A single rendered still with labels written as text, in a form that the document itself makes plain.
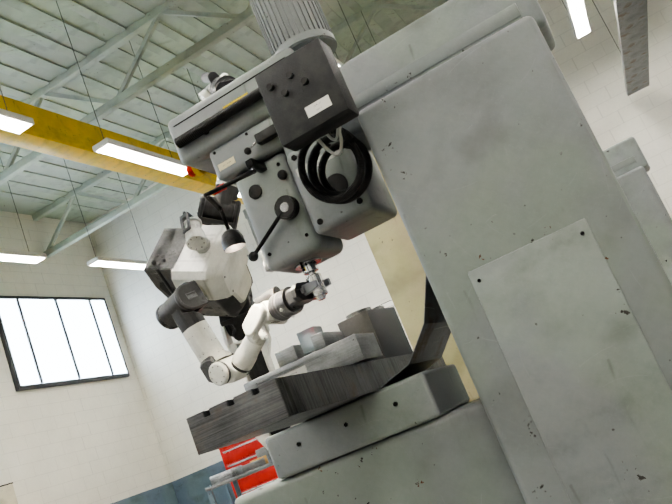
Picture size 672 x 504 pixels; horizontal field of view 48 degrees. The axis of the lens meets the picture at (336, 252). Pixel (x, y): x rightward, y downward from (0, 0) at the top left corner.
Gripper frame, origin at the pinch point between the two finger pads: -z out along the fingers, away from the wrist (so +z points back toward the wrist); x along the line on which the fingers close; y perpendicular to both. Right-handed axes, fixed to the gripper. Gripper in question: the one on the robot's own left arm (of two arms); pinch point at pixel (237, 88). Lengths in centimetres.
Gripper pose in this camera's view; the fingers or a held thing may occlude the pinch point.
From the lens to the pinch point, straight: 245.1
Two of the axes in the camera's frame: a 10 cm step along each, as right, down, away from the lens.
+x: -8.9, 2.7, -3.6
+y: -1.8, -9.5, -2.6
